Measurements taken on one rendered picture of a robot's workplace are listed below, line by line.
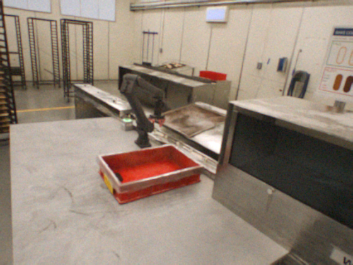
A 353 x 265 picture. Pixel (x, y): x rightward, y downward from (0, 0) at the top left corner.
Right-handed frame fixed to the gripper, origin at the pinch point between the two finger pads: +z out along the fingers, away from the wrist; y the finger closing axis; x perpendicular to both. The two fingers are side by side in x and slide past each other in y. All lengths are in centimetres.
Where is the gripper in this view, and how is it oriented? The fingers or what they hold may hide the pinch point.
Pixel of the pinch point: (156, 126)
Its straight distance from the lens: 187.9
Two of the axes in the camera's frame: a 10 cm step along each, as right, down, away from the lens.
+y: -7.7, 1.0, -6.3
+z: -1.2, 9.5, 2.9
